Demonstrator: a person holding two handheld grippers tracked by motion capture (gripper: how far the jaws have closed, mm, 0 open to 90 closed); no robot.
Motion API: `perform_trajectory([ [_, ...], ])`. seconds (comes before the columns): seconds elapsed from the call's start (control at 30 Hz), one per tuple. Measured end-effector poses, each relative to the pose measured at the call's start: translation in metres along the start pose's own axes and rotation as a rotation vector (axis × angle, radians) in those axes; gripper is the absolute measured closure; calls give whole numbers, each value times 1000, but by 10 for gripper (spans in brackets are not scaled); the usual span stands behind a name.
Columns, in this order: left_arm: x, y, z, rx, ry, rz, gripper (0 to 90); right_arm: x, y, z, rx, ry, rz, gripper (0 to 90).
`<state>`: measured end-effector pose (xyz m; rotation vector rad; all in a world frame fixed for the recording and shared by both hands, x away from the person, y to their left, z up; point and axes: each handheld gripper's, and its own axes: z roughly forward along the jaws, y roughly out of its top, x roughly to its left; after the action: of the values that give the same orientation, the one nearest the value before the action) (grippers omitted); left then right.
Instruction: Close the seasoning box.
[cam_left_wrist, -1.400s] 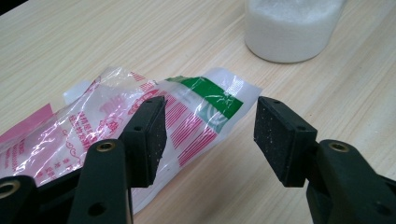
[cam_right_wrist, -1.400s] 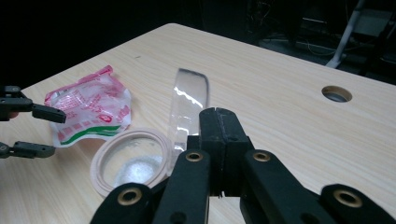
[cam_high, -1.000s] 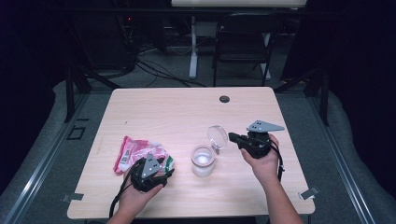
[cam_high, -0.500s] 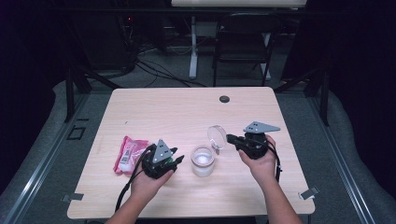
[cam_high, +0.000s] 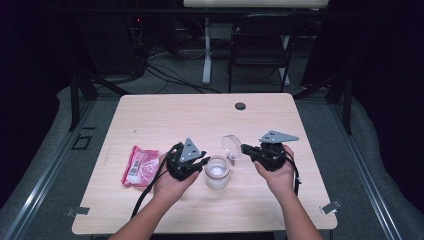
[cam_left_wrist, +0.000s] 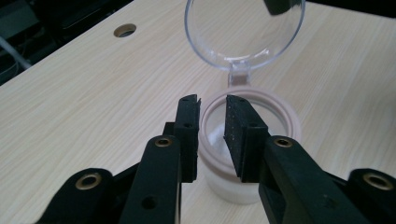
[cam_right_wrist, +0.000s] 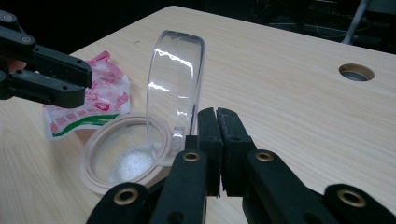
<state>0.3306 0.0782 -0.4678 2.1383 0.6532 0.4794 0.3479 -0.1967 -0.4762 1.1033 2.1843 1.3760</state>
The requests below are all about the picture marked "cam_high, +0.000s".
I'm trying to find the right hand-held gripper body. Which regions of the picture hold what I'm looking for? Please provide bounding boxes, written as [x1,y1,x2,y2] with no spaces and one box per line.
[254,129,300,173]

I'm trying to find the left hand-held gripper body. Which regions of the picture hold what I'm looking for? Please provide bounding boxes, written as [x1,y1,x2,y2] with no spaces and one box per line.
[166,138,208,182]

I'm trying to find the clear jar with beige lid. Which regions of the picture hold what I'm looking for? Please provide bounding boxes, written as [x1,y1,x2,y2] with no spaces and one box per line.
[203,134,244,191]

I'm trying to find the red and white seasoning bag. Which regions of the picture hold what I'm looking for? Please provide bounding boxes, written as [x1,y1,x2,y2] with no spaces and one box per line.
[120,145,161,188]

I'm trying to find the person's right hand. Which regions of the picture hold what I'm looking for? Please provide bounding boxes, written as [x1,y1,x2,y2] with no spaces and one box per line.
[254,145,296,198]

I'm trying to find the person's left hand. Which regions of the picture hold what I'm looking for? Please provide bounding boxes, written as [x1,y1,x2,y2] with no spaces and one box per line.
[152,154,200,204]

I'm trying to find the black metal stand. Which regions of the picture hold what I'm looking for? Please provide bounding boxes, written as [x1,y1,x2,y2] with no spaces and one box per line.
[68,71,131,133]
[293,71,354,136]

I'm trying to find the white desk leg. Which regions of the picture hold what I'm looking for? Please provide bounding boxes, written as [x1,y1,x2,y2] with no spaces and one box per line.
[202,16,213,85]

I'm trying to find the black folding chair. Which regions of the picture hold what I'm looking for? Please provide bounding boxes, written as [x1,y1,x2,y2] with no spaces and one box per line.
[227,13,303,94]

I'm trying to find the dark cabinet with red light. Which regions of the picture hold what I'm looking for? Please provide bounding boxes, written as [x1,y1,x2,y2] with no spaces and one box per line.
[79,13,148,78]

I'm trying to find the right hand-held gripper black cable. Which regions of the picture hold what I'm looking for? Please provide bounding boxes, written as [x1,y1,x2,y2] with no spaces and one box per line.
[283,154,301,196]

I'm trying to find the hand-held gripper black cable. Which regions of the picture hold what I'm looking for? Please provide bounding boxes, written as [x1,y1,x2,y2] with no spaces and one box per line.
[130,145,178,220]
[283,154,301,196]

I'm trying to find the left hand-held gripper black cable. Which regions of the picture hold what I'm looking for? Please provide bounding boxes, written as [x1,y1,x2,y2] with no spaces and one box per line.
[130,145,178,220]

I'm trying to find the grey metal table bracket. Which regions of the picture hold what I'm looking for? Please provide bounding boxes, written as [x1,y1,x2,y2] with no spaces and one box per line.
[319,199,343,215]
[66,206,91,217]

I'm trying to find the black floor cables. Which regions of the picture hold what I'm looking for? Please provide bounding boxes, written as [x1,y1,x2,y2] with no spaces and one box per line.
[144,63,222,95]

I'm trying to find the metal floor rail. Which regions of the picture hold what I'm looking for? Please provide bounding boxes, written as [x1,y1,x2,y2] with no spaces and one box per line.
[0,99,98,240]
[328,99,405,240]

